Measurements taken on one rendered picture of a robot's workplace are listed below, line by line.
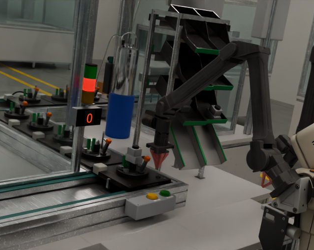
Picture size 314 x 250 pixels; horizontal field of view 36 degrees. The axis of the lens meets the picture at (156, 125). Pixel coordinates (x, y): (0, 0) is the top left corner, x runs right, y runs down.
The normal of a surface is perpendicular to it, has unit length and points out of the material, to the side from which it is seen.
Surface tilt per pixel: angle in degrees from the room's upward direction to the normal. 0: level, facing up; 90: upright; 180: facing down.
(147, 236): 0
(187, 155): 45
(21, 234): 90
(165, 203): 90
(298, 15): 90
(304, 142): 90
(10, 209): 0
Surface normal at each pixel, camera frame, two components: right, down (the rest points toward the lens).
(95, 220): 0.69, 0.26
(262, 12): -0.71, 0.06
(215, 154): 0.50, -0.49
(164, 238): 0.15, -0.96
